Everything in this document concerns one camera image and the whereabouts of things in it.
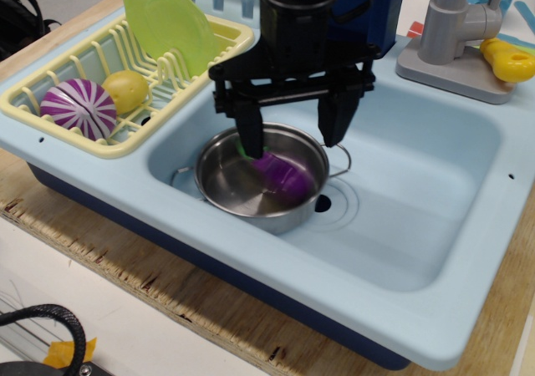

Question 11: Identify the stainless steel pot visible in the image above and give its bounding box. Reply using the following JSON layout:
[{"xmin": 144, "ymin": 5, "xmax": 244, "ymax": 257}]
[{"xmin": 171, "ymin": 123, "xmax": 336, "ymax": 235}]

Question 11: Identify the light blue toy sink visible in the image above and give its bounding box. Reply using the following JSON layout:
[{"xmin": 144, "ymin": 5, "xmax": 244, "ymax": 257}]
[{"xmin": 1, "ymin": 11, "xmax": 534, "ymax": 370}]

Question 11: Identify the purple striped toy onion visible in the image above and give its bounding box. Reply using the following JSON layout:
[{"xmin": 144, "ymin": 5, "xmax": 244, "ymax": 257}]
[{"xmin": 39, "ymin": 79, "xmax": 117, "ymax": 140}]

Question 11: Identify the yellow toy potato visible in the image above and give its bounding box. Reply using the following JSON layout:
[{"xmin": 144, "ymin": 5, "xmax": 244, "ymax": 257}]
[{"xmin": 102, "ymin": 70, "xmax": 149, "ymax": 114}]

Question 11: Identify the black base with screw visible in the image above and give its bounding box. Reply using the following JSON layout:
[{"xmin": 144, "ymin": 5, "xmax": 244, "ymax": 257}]
[{"xmin": 1, "ymin": 361, "xmax": 109, "ymax": 376}]

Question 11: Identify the purple toy eggplant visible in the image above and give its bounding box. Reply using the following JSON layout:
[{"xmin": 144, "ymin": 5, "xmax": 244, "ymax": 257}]
[{"xmin": 235, "ymin": 140, "xmax": 313, "ymax": 202}]

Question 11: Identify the yellow tape piece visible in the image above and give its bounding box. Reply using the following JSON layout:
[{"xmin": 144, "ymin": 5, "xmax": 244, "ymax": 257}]
[{"xmin": 43, "ymin": 338, "xmax": 97, "ymax": 369}]

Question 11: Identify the orange red block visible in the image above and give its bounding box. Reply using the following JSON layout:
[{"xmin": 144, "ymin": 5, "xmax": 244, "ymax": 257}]
[{"xmin": 406, "ymin": 21, "xmax": 424, "ymax": 38}]

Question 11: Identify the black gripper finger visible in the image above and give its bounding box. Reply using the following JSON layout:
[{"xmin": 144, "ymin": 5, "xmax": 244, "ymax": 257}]
[
  {"xmin": 318, "ymin": 89, "xmax": 360, "ymax": 147},
  {"xmin": 233, "ymin": 100, "xmax": 263, "ymax": 159}
]

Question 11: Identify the black backpack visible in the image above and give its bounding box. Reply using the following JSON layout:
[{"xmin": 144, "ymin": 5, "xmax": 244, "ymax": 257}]
[{"xmin": 1, "ymin": 0, "xmax": 60, "ymax": 61}]

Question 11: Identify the black braided cable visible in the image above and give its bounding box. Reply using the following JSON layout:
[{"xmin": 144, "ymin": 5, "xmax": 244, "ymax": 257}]
[{"xmin": 0, "ymin": 303, "xmax": 87, "ymax": 376}]

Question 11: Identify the green plastic plate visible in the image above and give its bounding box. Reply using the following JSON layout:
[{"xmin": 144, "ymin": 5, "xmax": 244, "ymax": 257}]
[{"xmin": 123, "ymin": 0, "xmax": 220, "ymax": 76}]

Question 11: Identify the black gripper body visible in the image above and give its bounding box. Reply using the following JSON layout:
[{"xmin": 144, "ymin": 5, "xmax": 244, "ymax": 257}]
[{"xmin": 209, "ymin": 0, "xmax": 381, "ymax": 119}]

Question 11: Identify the yellow dish drying rack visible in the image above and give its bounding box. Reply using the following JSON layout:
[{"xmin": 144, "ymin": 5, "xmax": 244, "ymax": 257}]
[{"xmin": 1, "ymin": 16, "xmax": 254, "ymax": 159}]

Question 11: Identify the yellow faucet handle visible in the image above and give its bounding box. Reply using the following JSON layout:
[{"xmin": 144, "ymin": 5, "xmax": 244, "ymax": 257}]
[{"xmin": 479, "ymin": 38, "xmax": 534, "ymax": 84}]

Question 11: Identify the grey toy faucet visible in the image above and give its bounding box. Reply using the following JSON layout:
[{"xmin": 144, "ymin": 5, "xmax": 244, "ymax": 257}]
[{"xmin": 396, "ymin": 0, "xmax": 516, "ymax": 104}]

